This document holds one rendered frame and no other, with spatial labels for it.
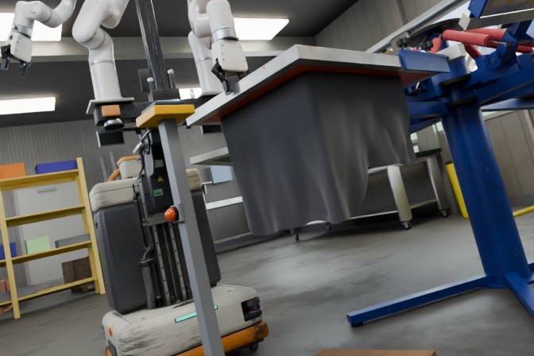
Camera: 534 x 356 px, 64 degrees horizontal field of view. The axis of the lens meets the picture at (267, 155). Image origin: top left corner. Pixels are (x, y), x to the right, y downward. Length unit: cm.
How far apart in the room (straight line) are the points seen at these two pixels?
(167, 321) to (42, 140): 843
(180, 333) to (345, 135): 110
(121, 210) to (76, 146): 793
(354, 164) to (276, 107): 29
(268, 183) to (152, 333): 84
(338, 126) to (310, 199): 23
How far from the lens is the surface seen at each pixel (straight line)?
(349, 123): 129
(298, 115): 123
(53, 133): 1013
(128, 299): 220
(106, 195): 219
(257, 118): 136
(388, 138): 142
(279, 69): 115
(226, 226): 1056
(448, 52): 179
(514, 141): 561
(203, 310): 126
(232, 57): 133
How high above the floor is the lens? 60
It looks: 7 degrees up
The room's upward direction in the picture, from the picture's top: 13 degrees counter-clockwise
